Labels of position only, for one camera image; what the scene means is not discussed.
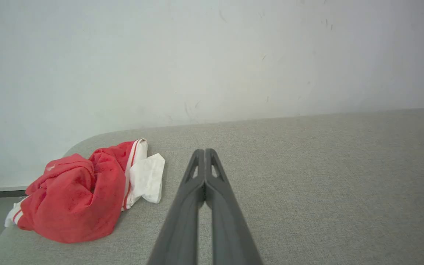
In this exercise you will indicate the red and white t-shirt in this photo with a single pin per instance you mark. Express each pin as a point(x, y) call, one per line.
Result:
point(72, 198)

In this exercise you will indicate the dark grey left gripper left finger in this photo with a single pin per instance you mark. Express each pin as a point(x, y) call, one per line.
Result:
point(182, 221)

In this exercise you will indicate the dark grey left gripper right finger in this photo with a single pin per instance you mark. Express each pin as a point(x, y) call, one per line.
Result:
point(230, 228)

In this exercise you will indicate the grey fabric sofa cushion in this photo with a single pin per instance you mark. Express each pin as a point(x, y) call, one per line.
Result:
point(307, 184)

